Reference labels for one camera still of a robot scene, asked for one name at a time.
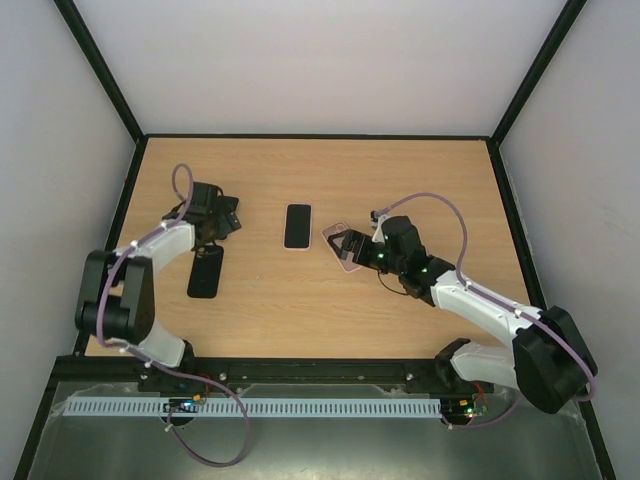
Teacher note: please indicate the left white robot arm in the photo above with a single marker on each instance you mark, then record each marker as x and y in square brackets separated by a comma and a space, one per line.
[116, 299]

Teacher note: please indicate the black phone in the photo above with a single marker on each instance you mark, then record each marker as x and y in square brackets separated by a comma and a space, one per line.
[228, 204]
[298, 226]

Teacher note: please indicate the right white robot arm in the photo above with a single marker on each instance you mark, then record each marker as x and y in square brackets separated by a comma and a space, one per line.
[541, 352]

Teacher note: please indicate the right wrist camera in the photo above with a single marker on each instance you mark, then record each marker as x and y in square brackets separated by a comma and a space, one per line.
[377, 218]

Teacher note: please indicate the pink phone case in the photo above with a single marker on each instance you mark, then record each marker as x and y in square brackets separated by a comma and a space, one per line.
[311, 230]
[334, 236]

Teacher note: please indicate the white slotted cable duct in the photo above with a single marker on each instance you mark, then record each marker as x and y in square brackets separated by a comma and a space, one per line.
[253, 407]

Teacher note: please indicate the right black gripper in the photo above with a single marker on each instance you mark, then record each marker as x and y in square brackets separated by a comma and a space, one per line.
[358, 248]

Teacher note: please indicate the black aluminium frame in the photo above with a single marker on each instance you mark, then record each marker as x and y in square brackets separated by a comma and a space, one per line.
[347, 106]

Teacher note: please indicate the black phone case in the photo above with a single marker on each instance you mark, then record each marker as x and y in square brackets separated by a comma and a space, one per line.
[206, 272]

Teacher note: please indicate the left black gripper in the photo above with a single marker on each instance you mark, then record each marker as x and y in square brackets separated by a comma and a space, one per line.
[228, 227]

